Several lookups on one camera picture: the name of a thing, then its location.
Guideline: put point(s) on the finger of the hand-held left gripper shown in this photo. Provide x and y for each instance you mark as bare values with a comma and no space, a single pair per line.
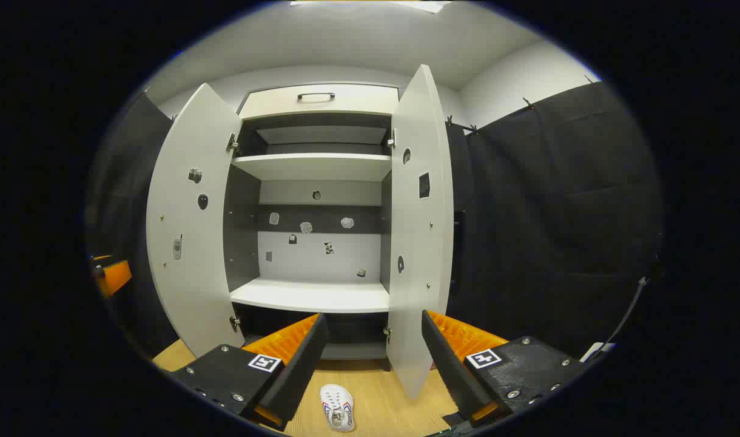
115,278

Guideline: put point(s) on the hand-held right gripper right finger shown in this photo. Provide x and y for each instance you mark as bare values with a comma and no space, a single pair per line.
449,373

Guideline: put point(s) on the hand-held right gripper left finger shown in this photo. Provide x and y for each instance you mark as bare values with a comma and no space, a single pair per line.
300,376

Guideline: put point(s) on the white canvas shoe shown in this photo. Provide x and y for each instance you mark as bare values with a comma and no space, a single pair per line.
336,400

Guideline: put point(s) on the white cabinet door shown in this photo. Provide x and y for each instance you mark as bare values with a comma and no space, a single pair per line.
415,303
188,291

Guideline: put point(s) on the grey white shoe cabinet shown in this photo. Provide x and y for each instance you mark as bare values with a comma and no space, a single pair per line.
312,295

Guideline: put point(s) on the white cabinet drawer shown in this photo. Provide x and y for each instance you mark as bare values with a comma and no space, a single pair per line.
346,103

